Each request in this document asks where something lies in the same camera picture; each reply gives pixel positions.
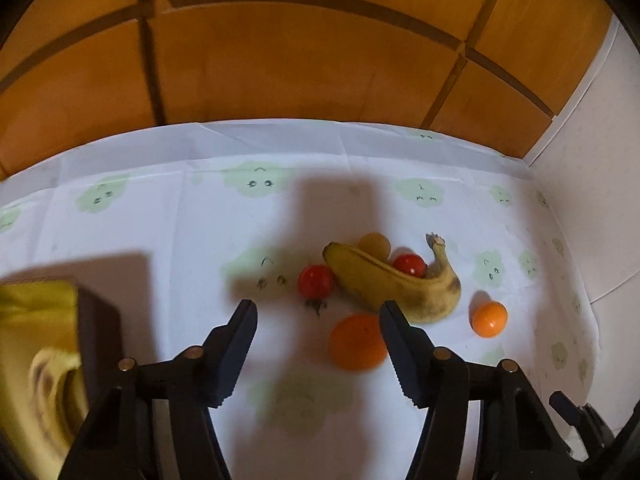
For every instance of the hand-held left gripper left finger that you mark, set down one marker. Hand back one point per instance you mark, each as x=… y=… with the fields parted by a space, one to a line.
x=235 y=350

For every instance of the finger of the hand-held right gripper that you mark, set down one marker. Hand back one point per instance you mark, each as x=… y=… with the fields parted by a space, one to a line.
x=565 y=406

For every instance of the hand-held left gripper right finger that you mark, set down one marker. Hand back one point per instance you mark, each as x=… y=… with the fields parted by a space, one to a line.
x=400 y=350

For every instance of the spotted yellow banana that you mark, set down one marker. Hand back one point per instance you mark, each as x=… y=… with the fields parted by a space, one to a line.
x=380 y=285
x=42 y=390

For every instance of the red cherry tomato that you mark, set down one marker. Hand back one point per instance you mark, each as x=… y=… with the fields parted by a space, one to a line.
x=410 y=264
x=316 y=281

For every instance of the small orange tangerine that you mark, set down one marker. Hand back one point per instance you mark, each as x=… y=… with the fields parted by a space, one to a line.
x=489 y=318

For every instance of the small round brown fruit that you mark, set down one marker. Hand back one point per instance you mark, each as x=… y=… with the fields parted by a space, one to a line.
x=376 y=246

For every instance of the yellow box with banana picture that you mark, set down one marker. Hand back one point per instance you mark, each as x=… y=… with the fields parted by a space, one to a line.
x=100 y=330

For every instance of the white tablecloth green cloud print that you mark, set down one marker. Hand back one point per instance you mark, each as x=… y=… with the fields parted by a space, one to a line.
x=175 y=220

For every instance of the wooden wardrobe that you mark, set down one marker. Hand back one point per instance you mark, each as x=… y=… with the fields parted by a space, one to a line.
x=300 y=60

